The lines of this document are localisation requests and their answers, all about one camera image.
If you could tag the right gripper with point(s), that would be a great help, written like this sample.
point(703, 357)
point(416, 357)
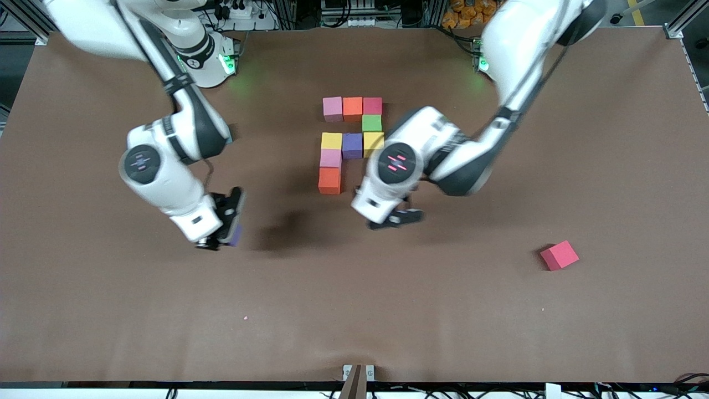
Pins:
point(224, 209)

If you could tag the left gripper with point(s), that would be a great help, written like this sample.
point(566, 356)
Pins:
point(411, 216)

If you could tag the purple foam cube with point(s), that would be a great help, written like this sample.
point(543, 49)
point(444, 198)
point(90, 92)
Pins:
point(353, 145)
point(236, 236)

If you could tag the orange foam cube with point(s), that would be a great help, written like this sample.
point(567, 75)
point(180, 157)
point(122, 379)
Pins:
point(353, 108)
point(329, 180)

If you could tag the yellow foam cube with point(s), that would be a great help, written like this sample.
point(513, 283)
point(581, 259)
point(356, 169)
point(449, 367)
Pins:
point(331, 140)
point(372, 144)

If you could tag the pink foam cube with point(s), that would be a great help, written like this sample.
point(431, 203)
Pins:
point(330, 158)
point(333, 108)

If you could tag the green foam cube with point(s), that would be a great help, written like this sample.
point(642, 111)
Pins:
point(372, 122)

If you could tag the magenta foam cube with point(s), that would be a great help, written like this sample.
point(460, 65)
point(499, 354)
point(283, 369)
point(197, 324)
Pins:
point(560, 255)
point(373, 105)

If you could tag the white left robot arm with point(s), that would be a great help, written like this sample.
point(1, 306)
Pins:
point(515, 50)

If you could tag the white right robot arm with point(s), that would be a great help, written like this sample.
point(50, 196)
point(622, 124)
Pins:
point(166, 183)

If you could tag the brown paper table cover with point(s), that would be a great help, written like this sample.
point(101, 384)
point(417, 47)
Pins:
point(354, 277)

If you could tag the white electrical device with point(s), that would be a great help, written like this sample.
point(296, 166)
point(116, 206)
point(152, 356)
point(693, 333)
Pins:
point(360, 22)

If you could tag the orange snack bag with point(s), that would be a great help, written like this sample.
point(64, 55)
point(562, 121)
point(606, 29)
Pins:
point(465, 15)

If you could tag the white power strip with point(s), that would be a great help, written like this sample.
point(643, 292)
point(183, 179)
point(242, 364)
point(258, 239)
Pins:
point(246, 22)

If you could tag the small metal bracket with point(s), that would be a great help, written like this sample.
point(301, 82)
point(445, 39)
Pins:
point(370, 372)

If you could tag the brown post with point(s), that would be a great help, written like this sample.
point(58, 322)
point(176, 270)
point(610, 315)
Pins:
point(354, 385)

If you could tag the aluminium frame profile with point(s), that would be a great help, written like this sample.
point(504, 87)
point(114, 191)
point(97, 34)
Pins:
point(687, 19)
point(25, 22)

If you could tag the aluminium table side rail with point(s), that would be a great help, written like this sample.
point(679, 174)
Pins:
point(695, 77)

